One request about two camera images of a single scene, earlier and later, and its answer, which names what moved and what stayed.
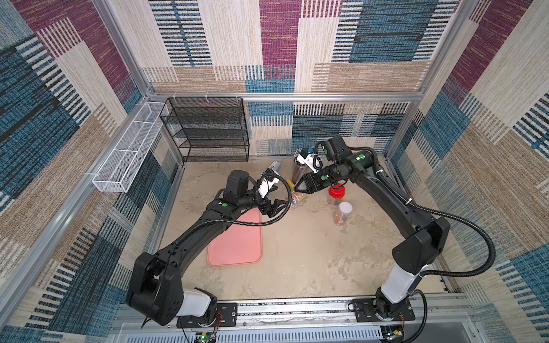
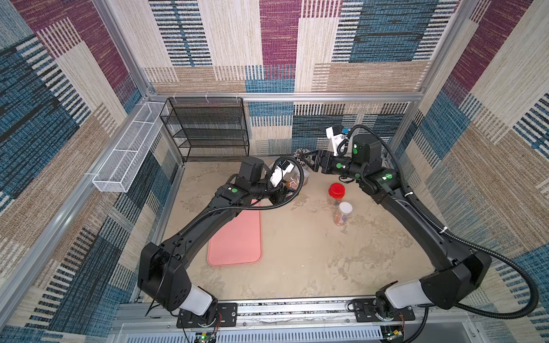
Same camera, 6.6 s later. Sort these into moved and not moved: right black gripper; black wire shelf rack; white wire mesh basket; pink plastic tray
Moved: right black gripper
Not moved: pink plastic tray; white wire mesh basket; black wire shelf rack
